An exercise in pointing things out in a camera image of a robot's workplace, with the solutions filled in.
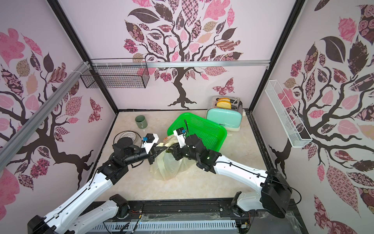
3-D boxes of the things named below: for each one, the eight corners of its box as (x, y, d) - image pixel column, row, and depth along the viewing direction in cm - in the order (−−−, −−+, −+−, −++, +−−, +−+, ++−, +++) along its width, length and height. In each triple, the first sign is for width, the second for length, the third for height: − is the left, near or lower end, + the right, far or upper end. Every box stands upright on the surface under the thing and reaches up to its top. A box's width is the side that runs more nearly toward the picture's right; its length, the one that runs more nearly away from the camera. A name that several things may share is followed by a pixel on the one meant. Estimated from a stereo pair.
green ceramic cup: (136, 129, 111) (133, 122, 105) (139, 121, 116) (136, 115, 110) (146, 129, 111) (143, 122, 105) (148, 121, 116) (146, 115, 110)
